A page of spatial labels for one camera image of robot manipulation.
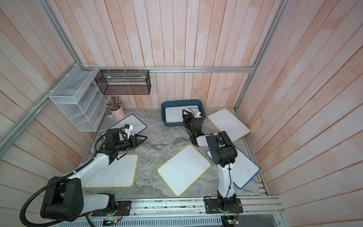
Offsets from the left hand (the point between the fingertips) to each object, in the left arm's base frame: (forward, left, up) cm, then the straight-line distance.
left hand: (145, 140), depth 83 cm
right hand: (+23, -21, +2) cm, 31 cm away
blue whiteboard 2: (-12, -61, -14) cm, 64 cm away
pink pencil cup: (+29, +28, -9) cm, 41 cm away
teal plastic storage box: (+44, -22, -9) cm, 50 cm away
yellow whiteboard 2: (-15, +15, -14) cm, 26 cm away
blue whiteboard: (+35, -16, -13) cm, 40 cm away
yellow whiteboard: (-11, -22, -17) cm, 30 cm away
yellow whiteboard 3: (+31, -59, -18) cm, 69 cm away
